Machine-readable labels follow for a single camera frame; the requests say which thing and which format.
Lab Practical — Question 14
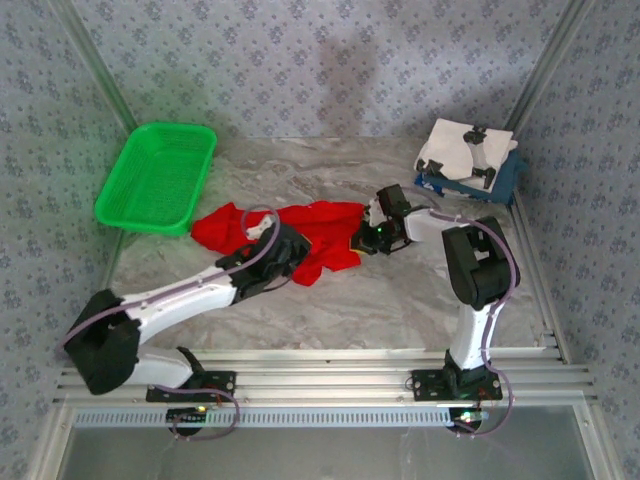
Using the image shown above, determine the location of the white folded t-shirt black print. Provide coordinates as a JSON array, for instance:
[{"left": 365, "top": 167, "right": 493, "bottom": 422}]
[{"left": 413, "top": 118, "right": 520, "bottom": 190}]

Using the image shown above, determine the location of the aluminium frame post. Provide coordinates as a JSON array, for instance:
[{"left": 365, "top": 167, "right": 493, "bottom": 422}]
[{"left": 501, "top": 0, "right": 597, "bottom": 137}]

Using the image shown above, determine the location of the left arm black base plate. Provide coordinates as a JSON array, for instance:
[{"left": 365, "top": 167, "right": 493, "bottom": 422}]
[{"left": 145, "top": 368, "right": 238, "bottom": 404}]

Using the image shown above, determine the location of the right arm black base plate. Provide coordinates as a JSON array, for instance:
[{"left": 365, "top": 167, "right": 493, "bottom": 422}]
[{"left": 410, "top": 367, "right": 504, "bottom": 403}]

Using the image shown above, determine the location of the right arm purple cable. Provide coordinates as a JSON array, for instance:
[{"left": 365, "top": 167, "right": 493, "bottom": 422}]
[{"left": 429, "top": 209, "right": 522, "bottom": 442}]

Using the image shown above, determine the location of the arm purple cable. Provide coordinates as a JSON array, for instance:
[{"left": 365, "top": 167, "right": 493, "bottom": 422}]
[
  {"left": 429, "top": 209, "right": 522, "bottom": 442},
  {"left": 58, "top": 204, "right": 281, "bottom": 444}
]

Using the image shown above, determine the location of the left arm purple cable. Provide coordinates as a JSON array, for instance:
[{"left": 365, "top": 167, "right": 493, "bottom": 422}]
[{"left": 58, "top": 204, "right": 281, "bottom": 444}]

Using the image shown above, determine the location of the slotted grey cable duct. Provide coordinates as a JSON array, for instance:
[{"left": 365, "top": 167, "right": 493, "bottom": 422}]
[{"left": 73, "top": 405, "right": 454, "bottom": 429}]

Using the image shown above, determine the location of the aluminium mounting rail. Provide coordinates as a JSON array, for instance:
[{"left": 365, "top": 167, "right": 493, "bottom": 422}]
[{"left": 53, "top": 348, "right": 597, "bottom": 407}]

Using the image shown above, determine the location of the dark blue folded t-shirt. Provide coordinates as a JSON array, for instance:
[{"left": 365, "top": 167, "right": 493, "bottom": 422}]
[{"left": 413, "top": 149, "right": 529, "bottom": 207}]

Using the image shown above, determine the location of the green plastic mesh basket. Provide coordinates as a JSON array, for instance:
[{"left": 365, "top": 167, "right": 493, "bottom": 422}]
[{"left": 93, "top": 122, "right": 219, "bottom": 237}]

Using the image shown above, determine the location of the red t-shirt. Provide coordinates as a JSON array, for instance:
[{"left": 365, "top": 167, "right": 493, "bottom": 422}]
[{"left": 190, "top": 199, "right": 374, "bottom": 287}]

